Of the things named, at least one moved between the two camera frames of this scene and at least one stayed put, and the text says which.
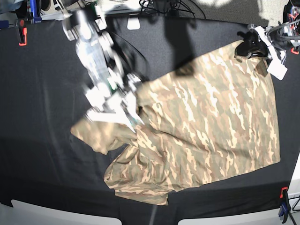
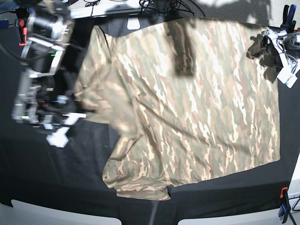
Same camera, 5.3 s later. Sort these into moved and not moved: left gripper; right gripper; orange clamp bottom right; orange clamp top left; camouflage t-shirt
Moved: left gripper; right gripper; camouflage t-shirt
Not moved: orange clamp top left; orange clamp bottom right
